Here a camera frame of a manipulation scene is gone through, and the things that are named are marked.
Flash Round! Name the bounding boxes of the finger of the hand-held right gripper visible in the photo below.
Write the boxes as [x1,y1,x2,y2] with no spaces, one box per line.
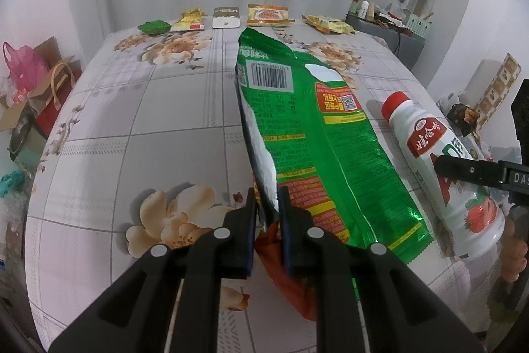
[434,154,511,192]

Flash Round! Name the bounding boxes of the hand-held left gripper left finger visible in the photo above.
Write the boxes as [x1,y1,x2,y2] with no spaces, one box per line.
[49,188,259,353]

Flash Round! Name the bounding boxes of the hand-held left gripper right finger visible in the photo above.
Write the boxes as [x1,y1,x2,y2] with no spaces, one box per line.
[278,185,486,353]

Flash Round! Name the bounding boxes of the white drink bottle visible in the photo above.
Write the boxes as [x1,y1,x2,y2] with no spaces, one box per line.
[380,90,506,260]

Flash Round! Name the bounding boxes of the green snack bag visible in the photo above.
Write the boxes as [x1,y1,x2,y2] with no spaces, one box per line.
[235,27,434,323]

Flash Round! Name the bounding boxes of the person's right hand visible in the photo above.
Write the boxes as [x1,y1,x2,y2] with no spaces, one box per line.
[499,217,529,284]

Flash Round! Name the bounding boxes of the black snack bag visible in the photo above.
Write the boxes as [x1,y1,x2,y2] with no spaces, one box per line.
[446,103,480,136]

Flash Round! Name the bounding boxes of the patterned paper roll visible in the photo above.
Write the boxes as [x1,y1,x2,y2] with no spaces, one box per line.
[471,52,521,122]

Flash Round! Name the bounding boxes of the grey cabinet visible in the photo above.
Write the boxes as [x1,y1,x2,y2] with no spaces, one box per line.
[344,13,426,68]

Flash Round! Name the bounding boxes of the floral tablecloth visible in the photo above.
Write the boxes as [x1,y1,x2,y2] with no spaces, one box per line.
[25,22,509,353]

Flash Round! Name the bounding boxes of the yellow crinkled snack packet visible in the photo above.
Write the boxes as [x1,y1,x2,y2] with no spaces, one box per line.
[302,14,356,36]

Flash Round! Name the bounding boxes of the white and gold small carton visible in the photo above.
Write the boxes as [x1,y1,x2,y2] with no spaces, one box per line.
[212,7,241,29]

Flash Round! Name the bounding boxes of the orange biscuit packet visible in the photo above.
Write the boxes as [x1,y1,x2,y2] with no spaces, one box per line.
[246,3,295,27]

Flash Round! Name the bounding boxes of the small yellow packet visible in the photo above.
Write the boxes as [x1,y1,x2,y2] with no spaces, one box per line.
[170,8,207,32]

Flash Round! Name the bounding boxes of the red paper bag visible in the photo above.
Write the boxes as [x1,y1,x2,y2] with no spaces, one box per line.
[35,61,83,139]

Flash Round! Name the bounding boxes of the small green packet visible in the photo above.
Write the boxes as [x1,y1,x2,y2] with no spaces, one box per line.
[138,19,171,35]

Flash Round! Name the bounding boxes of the teal plastic toy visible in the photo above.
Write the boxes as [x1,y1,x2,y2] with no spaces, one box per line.
[0,170,25,199]

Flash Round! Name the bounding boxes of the cardboard box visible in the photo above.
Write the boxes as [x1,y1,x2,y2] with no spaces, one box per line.
[0,36,77,132]

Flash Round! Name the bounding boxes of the pink plastic bag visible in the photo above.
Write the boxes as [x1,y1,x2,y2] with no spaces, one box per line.
[3,41,50,91]

